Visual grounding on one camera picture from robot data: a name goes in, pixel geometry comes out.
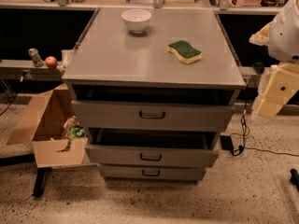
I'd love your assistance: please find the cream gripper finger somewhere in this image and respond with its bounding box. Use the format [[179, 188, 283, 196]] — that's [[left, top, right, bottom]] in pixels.
[[255, 99, 283, 119], [249, 23, 271, 46]]

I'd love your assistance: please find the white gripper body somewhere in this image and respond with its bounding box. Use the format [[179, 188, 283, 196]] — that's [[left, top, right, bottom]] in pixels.
[[263, 63, 299, 105]]

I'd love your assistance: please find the grey drawer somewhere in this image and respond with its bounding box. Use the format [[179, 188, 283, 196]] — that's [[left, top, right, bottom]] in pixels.
[[72, 100, 234, 132], [86, 129, 219, 168], [98, 165, 206, 182]]

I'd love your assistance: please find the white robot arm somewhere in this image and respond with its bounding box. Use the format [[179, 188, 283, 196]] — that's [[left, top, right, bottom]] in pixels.
[[249, 0, 299, 123]]

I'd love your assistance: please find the grey drawer cabinet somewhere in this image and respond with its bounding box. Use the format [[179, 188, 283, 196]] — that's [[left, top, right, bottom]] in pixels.
[[61, 7, 247, 185]]

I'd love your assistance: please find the grey top drawer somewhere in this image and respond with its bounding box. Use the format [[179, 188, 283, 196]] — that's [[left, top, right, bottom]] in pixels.
[[72, 100, 234, 132]]

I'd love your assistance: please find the grey bottom drawer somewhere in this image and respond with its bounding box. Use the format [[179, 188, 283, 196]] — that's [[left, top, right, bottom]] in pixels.
[[98, 165, 206, 182]]

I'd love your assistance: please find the open cardboard box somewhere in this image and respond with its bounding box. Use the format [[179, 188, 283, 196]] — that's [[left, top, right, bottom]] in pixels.
[[7, 84, 91, 168]]

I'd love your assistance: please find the black small device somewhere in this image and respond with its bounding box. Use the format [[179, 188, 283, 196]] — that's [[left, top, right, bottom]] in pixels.
[[252, 63, 264, 75]]

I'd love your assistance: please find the grey right side shelf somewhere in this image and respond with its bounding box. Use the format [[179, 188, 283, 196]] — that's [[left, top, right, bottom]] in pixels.
[[238, 66, 262, 88]]

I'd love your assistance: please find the grey shelf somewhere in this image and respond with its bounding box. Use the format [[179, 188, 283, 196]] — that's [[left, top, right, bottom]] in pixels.
[[238, 66, 262, 88], [0, 60, 62, 81]]

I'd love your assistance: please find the black power adapter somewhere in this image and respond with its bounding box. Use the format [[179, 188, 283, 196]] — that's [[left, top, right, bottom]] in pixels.
[[221, 135, 234, 151]]

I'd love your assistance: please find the green yellow sponge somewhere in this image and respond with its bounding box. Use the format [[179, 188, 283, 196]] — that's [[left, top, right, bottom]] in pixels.
[[167, 40, 202, 64]]

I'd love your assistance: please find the white ceramic bowl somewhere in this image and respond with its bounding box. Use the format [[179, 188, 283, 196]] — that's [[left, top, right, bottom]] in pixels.
[[121, 9, 151, 34]]

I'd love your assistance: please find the colourful snack bag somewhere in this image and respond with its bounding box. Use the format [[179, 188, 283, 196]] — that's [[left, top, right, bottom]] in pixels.
[[64, 116, 86, 139]]

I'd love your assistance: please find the red apple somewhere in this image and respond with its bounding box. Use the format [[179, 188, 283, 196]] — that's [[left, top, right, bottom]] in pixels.
[[45, 56, 58, 68]]

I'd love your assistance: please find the small grey figurine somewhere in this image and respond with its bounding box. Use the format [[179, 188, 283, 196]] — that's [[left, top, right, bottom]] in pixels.
[[28, 49, 44, 67]]

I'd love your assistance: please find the black table leg foot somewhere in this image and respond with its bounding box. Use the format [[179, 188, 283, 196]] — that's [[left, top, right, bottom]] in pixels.
[[32, 168, 51, 198]]

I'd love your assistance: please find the grey left side shelf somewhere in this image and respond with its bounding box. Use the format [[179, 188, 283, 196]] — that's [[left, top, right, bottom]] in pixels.
[[0, 60, 62, 81]]

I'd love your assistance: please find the black floor cable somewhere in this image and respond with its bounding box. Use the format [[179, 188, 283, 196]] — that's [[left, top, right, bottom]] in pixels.
[[230, 100, 299, 158]]

